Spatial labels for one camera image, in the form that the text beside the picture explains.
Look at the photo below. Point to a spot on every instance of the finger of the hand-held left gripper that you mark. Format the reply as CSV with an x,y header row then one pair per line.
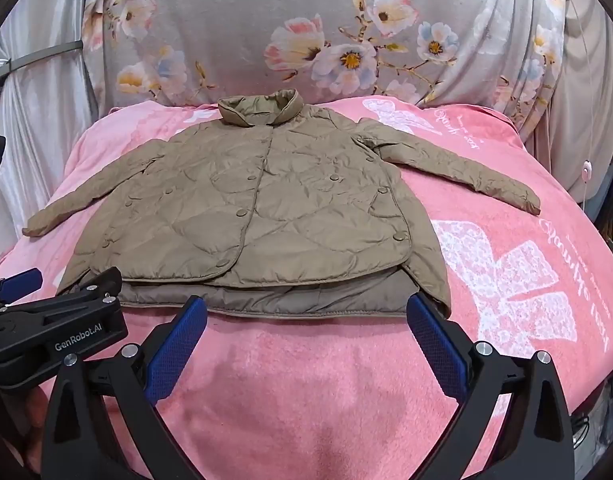
x,y
20,280
97,285

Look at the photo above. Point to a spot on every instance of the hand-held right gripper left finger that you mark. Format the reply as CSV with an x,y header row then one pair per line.
x,y
177,350

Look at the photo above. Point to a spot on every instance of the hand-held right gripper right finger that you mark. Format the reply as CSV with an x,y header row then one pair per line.
x,y
436,350

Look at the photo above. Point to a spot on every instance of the tan quilted jacket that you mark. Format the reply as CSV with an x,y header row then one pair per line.
x,y
286,200

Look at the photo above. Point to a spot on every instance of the person's left hand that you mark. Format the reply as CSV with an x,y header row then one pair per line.
x,y
34,420

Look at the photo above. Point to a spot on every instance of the pink printed blanket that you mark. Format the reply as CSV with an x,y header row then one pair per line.
x,y
296,400

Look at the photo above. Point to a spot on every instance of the silver curtain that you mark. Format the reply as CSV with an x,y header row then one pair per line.
x,y
36,135

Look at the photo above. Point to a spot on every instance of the grey floral blanket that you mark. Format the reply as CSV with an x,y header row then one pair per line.
x,y
236,35

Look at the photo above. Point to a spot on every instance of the beige curtain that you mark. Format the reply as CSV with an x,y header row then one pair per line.
x,y
586,85

